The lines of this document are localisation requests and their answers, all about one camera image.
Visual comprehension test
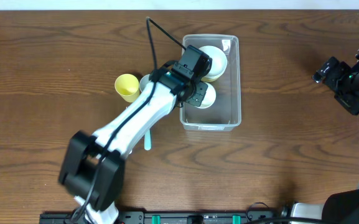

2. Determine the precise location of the white plastic cup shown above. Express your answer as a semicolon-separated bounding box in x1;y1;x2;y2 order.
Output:
198;83;217;109

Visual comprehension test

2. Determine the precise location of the yellow plastic bowl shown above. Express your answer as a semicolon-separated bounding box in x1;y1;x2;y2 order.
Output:
202;73;222;83

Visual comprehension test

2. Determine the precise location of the white plastic bowl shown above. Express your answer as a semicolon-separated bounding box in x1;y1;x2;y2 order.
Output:
200;45;228;76

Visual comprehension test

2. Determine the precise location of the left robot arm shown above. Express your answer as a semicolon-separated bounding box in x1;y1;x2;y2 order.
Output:
58;68;208;223

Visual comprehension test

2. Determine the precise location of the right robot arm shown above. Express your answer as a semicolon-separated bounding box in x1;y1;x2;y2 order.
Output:
288;54;359;223

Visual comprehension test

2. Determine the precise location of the clear plastic container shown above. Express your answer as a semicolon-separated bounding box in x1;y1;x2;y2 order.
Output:
180;34;241;131

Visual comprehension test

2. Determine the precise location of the grey plastic cup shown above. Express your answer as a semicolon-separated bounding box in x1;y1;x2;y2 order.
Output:
139;74;150;92

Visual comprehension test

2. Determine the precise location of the mint green plastic spoon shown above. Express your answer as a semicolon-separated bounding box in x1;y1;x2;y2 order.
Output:
144;129;152;151

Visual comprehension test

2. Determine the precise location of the yellow plastic cup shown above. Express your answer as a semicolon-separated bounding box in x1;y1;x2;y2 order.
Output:
114;73;140;103

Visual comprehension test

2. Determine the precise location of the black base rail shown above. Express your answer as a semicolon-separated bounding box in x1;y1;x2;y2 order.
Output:
39;210;292;224

